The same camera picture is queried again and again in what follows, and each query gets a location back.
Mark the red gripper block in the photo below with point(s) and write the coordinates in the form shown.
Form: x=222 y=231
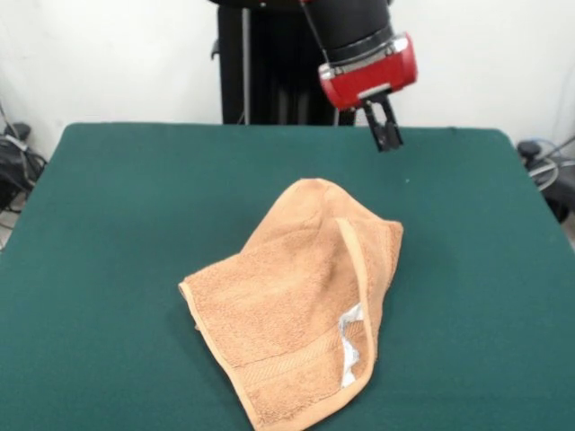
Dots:
x=373 y=81

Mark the tan terry towel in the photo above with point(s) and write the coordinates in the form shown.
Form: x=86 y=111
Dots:
x=269 y=314

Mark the dark green table cloth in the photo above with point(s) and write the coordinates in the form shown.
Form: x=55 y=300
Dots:
x=112 y=269

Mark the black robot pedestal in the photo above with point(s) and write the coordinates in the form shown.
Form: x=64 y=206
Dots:
x=269 y=67

